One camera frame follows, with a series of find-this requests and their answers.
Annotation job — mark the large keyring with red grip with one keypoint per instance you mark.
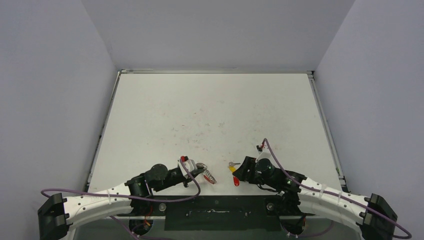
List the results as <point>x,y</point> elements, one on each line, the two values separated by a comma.
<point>207,175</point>

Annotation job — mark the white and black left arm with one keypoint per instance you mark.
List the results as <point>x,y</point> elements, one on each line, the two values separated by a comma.
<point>60,214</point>

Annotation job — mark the red tagged key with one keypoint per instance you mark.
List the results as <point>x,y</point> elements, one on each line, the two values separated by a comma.
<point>236,181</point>

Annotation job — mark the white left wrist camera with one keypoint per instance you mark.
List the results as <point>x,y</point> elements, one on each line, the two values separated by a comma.
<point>184,163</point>

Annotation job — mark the yellow tagged key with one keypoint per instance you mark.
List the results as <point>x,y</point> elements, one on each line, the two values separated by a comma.
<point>232,166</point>

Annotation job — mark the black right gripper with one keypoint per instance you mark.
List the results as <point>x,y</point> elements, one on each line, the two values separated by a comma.
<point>248,168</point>

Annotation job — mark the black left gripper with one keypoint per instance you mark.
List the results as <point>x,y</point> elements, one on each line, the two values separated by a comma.
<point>197,172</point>

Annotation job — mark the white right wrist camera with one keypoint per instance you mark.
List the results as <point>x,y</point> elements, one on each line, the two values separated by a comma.
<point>263,152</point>

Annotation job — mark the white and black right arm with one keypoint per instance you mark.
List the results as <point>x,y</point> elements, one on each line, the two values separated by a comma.
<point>376,223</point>

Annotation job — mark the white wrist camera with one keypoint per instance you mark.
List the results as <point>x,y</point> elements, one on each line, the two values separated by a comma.
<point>263,152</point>
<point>184,163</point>

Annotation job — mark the aluminium front rail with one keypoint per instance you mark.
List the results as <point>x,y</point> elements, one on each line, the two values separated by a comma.
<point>88,208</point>

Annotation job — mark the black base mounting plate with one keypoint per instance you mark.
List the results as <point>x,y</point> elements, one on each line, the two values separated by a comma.
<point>219,212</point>

